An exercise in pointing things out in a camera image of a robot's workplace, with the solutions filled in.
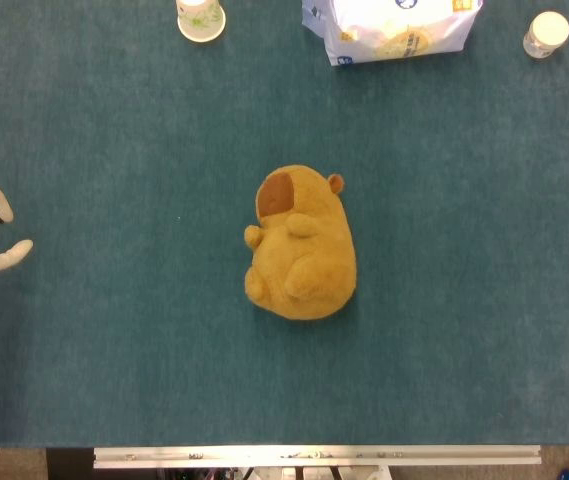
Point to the teal table cloth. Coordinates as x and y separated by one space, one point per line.
114 300

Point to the aluminium profile rail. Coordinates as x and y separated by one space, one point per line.
314 456

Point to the paper cup with green print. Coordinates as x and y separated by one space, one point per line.
200 20

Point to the white snack bag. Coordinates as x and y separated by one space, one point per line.
394 30

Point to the brown capybara plush toy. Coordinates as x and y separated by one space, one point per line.
304 250

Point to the small white-lidded bottle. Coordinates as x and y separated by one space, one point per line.
545 34

